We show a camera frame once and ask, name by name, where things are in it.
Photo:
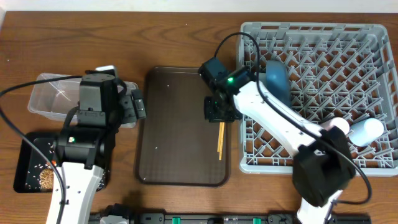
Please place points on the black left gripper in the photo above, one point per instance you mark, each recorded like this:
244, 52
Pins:
135, 112

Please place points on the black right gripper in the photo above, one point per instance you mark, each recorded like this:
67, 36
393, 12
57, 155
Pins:
209, 114

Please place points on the wooden chopstick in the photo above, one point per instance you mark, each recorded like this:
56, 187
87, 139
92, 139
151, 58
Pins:
220, 138
220, 155

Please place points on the dark blue plate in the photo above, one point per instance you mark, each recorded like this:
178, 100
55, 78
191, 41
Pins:
277, 81

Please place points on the pink cup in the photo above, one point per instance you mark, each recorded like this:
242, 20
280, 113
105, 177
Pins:
338, 122

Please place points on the brown food scrap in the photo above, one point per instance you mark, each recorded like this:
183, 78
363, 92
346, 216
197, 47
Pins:
46, 179

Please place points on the white rice pile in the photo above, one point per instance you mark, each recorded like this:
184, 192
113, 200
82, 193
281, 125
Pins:
32, 164

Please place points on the light blue cup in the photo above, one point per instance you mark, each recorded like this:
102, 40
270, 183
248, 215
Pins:
366, 131

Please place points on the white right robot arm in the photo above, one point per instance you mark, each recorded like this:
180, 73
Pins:
322, 165

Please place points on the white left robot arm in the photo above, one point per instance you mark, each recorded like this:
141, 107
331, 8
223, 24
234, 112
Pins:
73, 205

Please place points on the grey dishwasher rack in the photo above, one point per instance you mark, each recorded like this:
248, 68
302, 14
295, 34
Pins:
335, 70

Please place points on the brown plastic tray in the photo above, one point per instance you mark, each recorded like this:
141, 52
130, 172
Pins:
177, 145

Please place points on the clear plastic bin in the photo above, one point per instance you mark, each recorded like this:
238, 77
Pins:
53, 96

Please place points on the black plastic bin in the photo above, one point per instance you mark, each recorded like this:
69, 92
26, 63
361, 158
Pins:
74, 153

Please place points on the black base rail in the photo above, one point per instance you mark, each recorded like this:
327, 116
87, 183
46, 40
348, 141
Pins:
119, 213

